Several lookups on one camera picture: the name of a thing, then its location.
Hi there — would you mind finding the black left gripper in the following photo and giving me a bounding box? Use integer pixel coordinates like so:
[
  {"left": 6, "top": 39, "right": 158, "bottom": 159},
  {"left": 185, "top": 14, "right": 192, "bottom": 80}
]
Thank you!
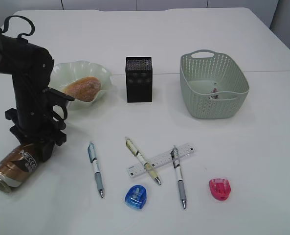
[{"left": 5, "top": 88, "right": 67, "bottom": 162}]

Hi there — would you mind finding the brown coffee bottle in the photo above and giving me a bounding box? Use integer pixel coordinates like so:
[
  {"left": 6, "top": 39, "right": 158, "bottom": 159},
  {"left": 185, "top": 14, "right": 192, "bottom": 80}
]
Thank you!
[{"left": 0, "top": 143, "right": 40, "bottom": 193}]

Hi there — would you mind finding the sugared bread roll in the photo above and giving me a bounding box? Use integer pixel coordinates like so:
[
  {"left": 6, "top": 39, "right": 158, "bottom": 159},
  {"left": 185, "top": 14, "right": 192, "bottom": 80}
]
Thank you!
[{"left": 62, "top": 76, "right": 101, "bottom": 102}]

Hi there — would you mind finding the large paper ball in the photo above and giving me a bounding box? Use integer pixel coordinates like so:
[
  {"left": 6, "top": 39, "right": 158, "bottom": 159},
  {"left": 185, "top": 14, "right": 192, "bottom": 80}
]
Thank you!
[{"left": 208, "top": 88, "right": 219, "bottom": 100}]

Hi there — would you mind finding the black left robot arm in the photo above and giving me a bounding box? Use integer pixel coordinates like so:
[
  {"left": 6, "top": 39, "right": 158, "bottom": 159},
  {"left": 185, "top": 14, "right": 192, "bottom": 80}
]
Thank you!
[{"left": 0, "top": 28, "right": 74, "bottom": 162}]

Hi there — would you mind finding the blue clip pen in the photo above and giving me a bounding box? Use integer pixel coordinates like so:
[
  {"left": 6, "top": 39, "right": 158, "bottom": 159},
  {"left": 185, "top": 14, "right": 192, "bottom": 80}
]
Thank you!
[{"left": 88, "top": 141, "right": 105, "bottom": 198}]

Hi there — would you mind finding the green wavy glass plate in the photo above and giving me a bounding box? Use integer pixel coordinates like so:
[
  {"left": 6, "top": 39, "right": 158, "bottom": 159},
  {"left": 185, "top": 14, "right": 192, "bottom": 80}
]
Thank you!
[{"left": 49, "top": 61, "right": 112, "bottom": 110}]

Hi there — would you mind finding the yellow clip pen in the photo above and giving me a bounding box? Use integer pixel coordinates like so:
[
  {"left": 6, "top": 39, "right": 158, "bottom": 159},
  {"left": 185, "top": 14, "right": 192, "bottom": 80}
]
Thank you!
[{"left": 125, "top": 137, "right": 162, "bottom": 186}]

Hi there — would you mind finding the blue pencil sharpener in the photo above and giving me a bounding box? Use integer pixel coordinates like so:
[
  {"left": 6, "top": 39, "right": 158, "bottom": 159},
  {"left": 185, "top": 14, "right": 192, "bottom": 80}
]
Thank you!
[{"left": 124, "top": 185, "right": 147, "bottom": 210}]

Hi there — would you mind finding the black mesh pen holder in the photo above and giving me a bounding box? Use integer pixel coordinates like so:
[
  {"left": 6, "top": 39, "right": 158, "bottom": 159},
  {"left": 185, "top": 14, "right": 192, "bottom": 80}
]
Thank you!
[{"left": 125, "top": 56, "right": 153, "bottom": 103}]

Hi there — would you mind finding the black clip pen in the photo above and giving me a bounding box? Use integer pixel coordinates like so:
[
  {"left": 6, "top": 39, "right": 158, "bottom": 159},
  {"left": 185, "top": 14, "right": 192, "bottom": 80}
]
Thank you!
[{"left": 171, "top": 145, "right": 187, "bottom": 210}]

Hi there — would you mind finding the green plastic basket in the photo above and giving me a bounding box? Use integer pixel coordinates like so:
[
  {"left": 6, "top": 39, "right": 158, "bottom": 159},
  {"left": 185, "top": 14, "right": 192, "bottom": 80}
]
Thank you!
[{"left": 179, "top": 49, "right": 249, "bottom": 119}]

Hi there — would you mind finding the pink pencil sharpener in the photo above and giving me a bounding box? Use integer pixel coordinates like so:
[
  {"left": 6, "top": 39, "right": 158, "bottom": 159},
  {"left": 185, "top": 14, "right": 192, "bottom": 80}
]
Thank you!
[{"left": 209, "top": 178, "right": 231, "bottom": 201}]

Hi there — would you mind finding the clear plastic ruler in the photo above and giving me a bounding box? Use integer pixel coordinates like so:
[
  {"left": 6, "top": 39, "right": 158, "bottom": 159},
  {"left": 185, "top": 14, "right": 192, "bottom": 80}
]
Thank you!
[{"left": 127, "top": 143, "right": 196, "bottom": 178}]

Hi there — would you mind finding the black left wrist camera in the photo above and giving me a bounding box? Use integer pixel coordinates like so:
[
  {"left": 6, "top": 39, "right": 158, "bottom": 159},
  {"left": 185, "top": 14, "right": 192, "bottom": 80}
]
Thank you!
[{"left": 43, "top": 87, "right": 75, "bottom": 108}]

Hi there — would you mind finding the black cable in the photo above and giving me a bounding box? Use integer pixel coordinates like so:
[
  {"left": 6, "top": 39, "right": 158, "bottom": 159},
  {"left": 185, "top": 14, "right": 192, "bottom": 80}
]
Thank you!
[{"left": 1, "top": 15, "right": 35, "bottom": 37}]

